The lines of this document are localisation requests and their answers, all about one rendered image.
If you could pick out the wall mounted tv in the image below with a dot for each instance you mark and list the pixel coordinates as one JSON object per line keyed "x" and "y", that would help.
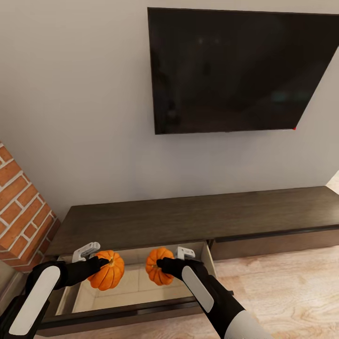
{"x": 224, "y": 70}

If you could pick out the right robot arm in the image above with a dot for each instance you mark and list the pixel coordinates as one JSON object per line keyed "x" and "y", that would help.
{"x": 228, "y": 317}

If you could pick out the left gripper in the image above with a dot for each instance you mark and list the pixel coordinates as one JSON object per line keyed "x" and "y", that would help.
{"x": 88, "y": 268}

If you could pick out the pumpkin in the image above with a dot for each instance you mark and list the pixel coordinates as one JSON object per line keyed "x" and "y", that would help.
{"x": 109, "y": 275}
{"x": 154, "y": 272}

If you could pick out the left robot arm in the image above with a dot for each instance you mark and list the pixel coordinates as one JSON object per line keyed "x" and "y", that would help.
{"x": 24, "y": 314}

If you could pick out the wood fireplace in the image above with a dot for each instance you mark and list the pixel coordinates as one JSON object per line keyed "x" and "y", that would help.
{"x": 12, "y": 283}

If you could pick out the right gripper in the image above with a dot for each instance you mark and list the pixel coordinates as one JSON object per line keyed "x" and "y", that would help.
{"x": 168, "y": 265}

